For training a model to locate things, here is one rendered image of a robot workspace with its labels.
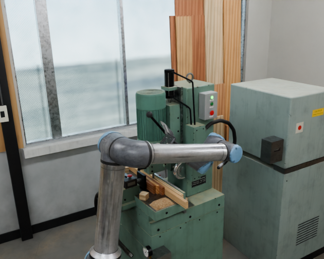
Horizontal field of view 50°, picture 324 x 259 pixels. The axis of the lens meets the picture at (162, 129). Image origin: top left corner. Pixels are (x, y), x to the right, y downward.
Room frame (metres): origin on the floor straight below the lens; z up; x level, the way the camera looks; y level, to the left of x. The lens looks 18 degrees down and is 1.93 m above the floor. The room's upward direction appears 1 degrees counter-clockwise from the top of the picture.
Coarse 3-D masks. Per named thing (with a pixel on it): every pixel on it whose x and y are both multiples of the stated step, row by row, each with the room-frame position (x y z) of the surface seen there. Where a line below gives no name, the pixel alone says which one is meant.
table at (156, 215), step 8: (136, 176) 2.12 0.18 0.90; (136, 200) 1.84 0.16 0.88; (144, 200) 1.80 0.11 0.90; (152, 200) 1.79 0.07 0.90; (128, 208) 1.81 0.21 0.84; (144, 208) 1.76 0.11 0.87; (152, 208) 1.71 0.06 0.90; (168, 208) 1.71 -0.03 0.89; (176, 208) 1.75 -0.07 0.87; (184, 208) 1.78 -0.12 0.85; (152, 216) 1.69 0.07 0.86; (160, 216) 1.68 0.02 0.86
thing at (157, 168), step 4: (152, 164) 1.94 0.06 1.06; (156, 164) 1.96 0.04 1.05; (160, 164) 1.97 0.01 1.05; (148, 168) 1.93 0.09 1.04; (152, 168) 1.94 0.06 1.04; (156, 168) 1.96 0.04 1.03; (160, 168) 1.97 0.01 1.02; (164, 168) 1.99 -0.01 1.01; (148, 172) 1.94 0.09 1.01; (152, 172) 1.94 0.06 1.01; (156, 172) 1.96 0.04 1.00
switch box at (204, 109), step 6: (210, 90) 2.09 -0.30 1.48; (204, 96) 2.00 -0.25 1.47; (210, 96) 2.01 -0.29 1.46; (216, 96) 2.04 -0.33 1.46; (204, 102) 2.00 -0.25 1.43; (210, 102) 2.01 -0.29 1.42; (216, 102) 2.04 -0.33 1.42; (204, 108) 2.00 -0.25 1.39; (210, 108) 2.01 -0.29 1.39; (216, 108) 2.04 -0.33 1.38; (204, 114) 1.99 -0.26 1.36; (216, 114) 2.04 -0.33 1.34
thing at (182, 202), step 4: (132, 168) 2.19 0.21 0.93; (136, 168) 2.16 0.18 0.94; (136, 172) 2.14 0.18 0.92; (144, 172) 2.09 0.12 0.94; (168, 192) 1.83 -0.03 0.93; (172, 192) 1.81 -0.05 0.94; (168, 196) 1.83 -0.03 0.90; (172, 196) 1.80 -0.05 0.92; (176, 196) 1.76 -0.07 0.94; (180, 196) 1.76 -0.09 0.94; (176, 200) 1.76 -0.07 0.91; (180, 200) 1.73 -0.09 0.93; (184, 200) 1.71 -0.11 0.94; (180, 204) 1.73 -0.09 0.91; (184, 204) 1.70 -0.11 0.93
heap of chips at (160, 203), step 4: (156, 200) 1.75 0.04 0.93; (160, 200) 1.74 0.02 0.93; (164, 200) 1.74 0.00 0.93; (168, 200) 1.75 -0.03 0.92; (152, 204) 1.73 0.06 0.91; (156, 204) 1.72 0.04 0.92; (160, 204) 1.72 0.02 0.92; (164, 204) 1.72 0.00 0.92; (168, 204) 1.73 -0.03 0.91; (172, 204) 1.75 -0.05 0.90; (156, 208) 1.70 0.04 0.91; (160, 208) 1.70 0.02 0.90
